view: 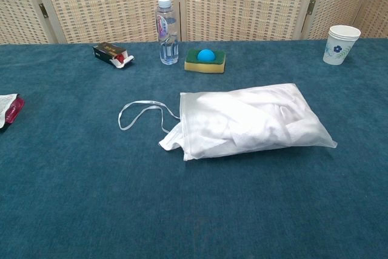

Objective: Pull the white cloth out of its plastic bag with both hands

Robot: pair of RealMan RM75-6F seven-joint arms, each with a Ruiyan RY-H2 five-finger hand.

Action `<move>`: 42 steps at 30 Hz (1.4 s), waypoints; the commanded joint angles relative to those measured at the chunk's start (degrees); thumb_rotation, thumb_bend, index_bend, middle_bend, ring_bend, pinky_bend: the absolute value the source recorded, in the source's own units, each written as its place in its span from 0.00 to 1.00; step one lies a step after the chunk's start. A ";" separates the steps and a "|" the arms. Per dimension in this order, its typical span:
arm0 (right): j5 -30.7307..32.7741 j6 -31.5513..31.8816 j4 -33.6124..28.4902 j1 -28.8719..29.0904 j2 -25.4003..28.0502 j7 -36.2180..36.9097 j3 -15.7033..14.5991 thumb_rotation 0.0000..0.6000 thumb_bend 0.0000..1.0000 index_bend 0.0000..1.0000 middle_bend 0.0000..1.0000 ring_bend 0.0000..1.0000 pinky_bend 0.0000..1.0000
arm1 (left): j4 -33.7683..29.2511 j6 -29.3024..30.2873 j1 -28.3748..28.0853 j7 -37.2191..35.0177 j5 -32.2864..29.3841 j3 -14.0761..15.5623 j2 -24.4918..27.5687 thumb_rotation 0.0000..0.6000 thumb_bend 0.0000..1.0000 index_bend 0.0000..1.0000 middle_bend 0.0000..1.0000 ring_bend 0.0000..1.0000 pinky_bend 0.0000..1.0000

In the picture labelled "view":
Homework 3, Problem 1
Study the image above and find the white translucent drawstring bag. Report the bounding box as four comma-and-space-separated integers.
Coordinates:
118, 82, 338, 163

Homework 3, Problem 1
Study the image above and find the yellow green sponge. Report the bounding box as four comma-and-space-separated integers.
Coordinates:
184, 48, 227, 74

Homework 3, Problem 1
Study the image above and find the blue ball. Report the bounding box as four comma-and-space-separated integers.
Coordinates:
197, 49, 216, 62

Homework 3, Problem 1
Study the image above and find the clear plastic water bottle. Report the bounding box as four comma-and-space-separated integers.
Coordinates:
155, 0, 179, 66

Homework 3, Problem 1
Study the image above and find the black snack packet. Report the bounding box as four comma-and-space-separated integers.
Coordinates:
92, 42, 135, 69

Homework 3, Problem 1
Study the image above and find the blue table cloth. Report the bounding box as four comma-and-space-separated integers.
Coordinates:
0, 38, 388, 259

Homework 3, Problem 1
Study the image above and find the woven folding screen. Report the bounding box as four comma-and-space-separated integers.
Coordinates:
0, 0, 388, 44

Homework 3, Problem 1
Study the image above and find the floral paper cup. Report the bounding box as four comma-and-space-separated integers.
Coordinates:
322, 25, 362, 66

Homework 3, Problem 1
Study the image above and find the white red spout pouch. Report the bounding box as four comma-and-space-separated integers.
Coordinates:
0, 93, 25, 132

